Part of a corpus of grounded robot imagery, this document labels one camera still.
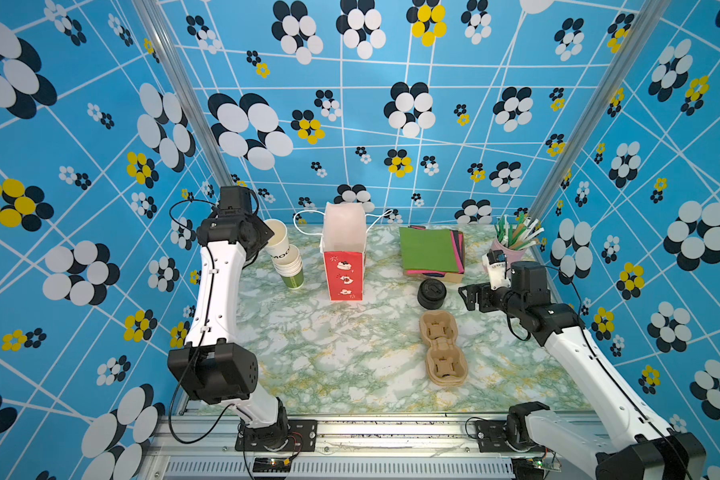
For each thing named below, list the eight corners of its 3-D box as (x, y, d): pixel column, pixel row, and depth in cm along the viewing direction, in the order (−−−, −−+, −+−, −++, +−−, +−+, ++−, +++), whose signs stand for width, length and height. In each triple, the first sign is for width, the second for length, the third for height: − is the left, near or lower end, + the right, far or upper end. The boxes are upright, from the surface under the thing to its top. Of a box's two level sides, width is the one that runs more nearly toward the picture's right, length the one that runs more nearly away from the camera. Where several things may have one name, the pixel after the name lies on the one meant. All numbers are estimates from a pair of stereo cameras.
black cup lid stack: (418, 309, 97) (421, 300, 93) (416, 287, 102) (418, 278, 98) (445, 309, 97) (448, 300, 93) (441, 287, 102) (444, 278, 98)
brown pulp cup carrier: (427, 389, 83) (430, 382, 78) (419, 320, 96) (421, 310, 91) (466, 389, 83) (473, 382, 77) (453, 320, 96) (457, 310, 91)
